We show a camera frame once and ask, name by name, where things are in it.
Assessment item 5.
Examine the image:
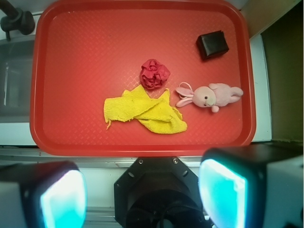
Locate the yellow cloth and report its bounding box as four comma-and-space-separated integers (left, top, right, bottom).
104, 85, 188, 134

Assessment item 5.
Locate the pink plush bunny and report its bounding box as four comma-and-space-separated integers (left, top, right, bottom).
175, 82, 244, 113

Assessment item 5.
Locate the black clamp knob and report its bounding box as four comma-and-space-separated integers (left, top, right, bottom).
0, 0, 35, 41

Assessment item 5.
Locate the black box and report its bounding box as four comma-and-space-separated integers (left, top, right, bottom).
196, 30, 229, 60

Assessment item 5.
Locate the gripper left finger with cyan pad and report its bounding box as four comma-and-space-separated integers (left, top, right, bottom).
0, 161, 87, 228

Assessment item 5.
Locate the crumpled red paper ball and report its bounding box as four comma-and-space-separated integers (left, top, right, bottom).
140, 59, 171, 90

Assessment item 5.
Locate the red plastic tray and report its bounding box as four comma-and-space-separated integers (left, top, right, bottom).
30, 0, 256, 157

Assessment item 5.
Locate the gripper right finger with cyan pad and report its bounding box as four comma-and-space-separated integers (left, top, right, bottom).
198, 144, 304, 228

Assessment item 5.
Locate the black octagonal mount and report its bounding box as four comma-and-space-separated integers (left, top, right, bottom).
114, 157, 213, 228

